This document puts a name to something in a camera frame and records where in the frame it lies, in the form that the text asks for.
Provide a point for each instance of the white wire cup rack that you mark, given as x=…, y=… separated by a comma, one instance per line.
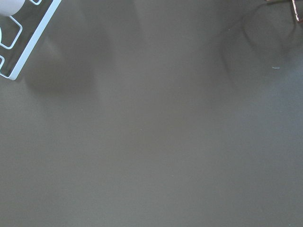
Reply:
x=20, y=32

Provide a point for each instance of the white cup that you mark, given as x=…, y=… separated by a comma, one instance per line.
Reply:
x=10, y=7

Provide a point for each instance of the copper wire bottle rack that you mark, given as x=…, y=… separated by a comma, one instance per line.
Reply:
x=294, y=7

